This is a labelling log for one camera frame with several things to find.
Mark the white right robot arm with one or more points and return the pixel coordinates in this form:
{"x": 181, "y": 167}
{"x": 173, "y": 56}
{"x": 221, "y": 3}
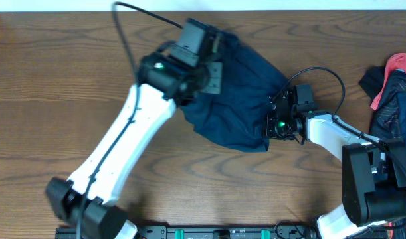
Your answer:
{"x": 373, "y": 170}

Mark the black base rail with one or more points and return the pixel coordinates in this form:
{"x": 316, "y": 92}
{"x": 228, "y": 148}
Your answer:
{"x": 164, "y": 232}

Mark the black patterned garment in pile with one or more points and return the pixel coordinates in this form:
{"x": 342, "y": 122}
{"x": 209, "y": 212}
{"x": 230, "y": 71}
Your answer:
{"x": 385, "y": 120}

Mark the dark navy blue shorts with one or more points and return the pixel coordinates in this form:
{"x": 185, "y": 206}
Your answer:
{"x": 234, "y": 118}

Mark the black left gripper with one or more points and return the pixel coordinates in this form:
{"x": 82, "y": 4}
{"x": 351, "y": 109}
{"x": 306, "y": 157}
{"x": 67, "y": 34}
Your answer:
{"x": 214, "y": 72}

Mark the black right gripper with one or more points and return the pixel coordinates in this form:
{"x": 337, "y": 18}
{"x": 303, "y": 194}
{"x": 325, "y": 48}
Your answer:
{"x": 270, "y": 119}

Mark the red cloth in pile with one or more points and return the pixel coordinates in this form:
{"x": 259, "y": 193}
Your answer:
{"x": 395, "y": 66}

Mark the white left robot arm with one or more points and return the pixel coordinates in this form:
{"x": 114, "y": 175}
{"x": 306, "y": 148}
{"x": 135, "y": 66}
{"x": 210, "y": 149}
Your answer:
{"x": 86, "y": 201}

